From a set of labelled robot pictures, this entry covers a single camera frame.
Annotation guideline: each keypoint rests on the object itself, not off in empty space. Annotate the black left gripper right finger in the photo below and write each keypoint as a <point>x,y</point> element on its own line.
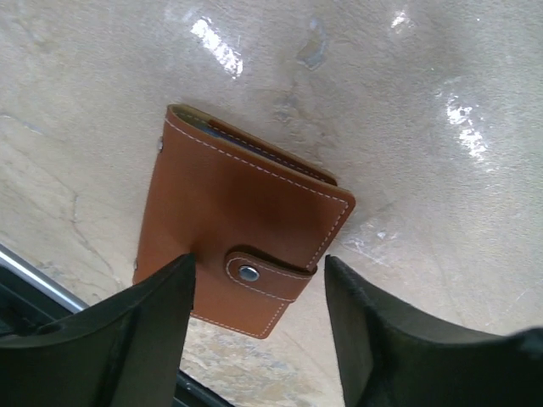
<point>390,353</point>

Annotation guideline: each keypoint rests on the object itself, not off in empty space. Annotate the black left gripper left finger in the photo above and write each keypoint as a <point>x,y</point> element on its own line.
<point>123,351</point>

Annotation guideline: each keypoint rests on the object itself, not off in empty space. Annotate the brown leather card holder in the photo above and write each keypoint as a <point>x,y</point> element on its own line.
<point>256,218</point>

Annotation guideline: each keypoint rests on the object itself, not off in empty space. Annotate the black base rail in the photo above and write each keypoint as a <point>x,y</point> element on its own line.
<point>29,299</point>

